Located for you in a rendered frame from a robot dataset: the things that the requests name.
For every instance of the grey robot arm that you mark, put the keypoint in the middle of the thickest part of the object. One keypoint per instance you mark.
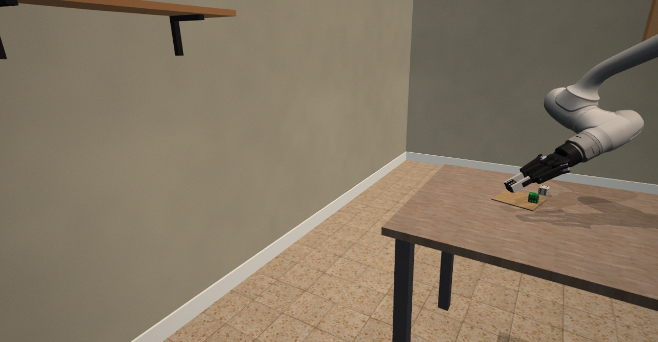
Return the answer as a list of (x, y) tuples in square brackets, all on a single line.
[(576, 107)]

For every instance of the white die with black pips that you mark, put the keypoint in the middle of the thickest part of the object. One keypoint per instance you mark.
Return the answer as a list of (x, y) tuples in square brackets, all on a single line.
[(543, 190)]

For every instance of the green die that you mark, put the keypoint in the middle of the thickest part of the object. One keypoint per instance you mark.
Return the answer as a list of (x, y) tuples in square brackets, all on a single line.
[(533, 197)]

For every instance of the tan mat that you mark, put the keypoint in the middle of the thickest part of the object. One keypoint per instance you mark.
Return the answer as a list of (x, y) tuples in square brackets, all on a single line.
[(518, 199)]

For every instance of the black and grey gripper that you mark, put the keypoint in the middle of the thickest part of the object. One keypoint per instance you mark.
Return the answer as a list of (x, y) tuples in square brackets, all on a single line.
[(544, 168)]

